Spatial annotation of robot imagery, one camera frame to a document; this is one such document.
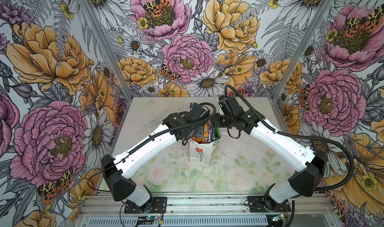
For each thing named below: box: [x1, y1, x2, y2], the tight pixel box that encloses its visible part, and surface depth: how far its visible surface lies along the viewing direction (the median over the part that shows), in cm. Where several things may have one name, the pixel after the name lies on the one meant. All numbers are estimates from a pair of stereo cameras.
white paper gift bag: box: [189, 133, 224, 167], surface depth 74 cm
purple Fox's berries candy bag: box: [209, 125, 215, 142], surface depth 78 cm
